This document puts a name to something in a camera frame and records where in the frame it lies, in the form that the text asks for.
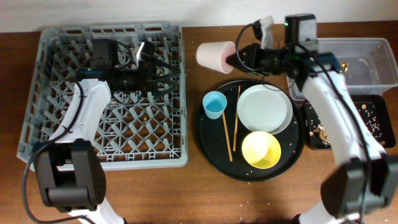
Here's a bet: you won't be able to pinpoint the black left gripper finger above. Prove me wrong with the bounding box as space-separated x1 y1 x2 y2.
146 54 181 78
149 81 179 100

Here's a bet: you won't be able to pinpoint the pink plastic cup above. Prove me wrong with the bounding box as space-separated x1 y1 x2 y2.
196 41 236 74

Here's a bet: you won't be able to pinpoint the light blue plastic cup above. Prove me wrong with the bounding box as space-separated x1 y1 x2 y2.
202 91 228 119

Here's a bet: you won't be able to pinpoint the yellow plastic bowl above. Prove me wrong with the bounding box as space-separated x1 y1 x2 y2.
241 131 282 169

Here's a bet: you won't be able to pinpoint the gold snack wrapper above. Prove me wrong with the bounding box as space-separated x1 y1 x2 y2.
340 62 349 73

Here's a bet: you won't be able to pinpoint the rice and nut food scraps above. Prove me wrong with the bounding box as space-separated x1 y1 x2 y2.
303 102 396 149

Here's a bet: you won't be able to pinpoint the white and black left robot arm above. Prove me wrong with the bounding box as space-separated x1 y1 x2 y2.
27 39 180 223

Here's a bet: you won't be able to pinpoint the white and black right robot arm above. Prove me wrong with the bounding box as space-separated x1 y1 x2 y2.
226 13 397 223

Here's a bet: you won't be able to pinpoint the grey plastic dishwasher rack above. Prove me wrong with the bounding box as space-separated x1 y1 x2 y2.
17 23 188 170

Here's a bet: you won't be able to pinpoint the clear plastic waste bin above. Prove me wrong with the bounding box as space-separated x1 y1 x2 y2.
285 37 398 101

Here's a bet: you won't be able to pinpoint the black rectangular food-waste tray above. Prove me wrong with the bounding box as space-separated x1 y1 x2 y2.
303 95 396 150

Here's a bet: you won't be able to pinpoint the grey round plate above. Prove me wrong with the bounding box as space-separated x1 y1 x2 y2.
237 84 293 134

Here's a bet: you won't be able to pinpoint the left wooden chopstick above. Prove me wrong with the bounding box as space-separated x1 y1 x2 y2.
222 112 233 162

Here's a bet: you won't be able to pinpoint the black right camera cable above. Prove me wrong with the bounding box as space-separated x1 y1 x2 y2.
235 22 282 91

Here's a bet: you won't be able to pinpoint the black camera cable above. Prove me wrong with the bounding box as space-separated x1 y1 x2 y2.
235 22 282 91
21 76 97 224

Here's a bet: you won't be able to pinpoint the black left camera cable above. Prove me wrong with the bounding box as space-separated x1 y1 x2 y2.
21 76 97 224

